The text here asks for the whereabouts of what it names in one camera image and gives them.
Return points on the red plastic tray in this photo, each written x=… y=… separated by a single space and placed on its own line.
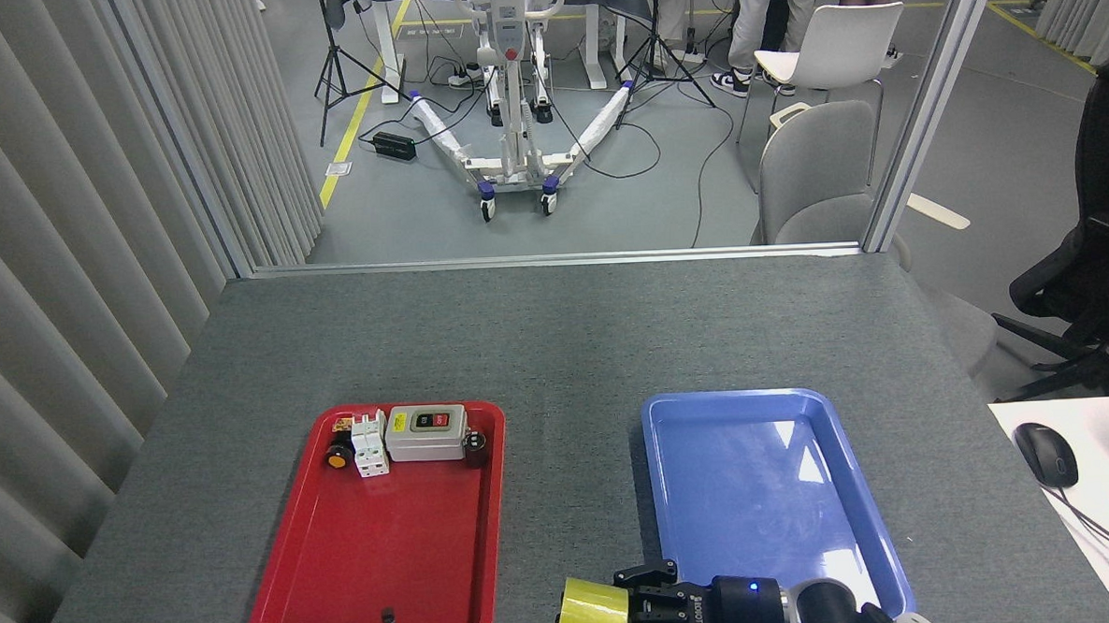
x=387 y=543

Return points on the black round knob switch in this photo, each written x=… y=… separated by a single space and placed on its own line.
x=475 y=451

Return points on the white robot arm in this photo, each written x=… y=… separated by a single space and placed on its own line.
x=825 y=613

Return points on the small yellow red component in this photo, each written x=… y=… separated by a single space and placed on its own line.
x=342 y=424

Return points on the blue plastic tray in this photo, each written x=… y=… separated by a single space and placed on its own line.
x=740 y=491

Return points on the white desk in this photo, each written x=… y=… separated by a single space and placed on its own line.
x=1095 y=475

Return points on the white floor label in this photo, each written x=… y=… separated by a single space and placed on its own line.
x=339 y=169

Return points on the grey push button switch box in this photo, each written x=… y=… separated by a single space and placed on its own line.
x=426 y=443

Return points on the grey upholstered chair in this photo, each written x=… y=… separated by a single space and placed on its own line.
x=815 y=169

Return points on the yellow tape roll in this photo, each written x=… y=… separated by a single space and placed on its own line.
x=591 y=619

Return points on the black computer mouse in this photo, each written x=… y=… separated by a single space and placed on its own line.
x=1047 y=454

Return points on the silver frame post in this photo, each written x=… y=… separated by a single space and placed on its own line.
x=929 y=108

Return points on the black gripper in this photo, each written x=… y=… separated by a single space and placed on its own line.
x=741 y=612

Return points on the white stand on wheels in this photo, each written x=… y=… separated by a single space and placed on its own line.
x=515 y=154

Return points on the white circuit breaker block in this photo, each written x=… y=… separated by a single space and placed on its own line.
x=369 y=446

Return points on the black orange push button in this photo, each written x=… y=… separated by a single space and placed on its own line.
x=338 y=457

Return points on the black tripod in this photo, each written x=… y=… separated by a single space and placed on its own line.
x=657 y=54
x=333 y=64

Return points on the black power box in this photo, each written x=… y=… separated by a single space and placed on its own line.
x=394 y=146

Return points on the white plastic chair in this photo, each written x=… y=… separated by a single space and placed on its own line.
x=842 y=41

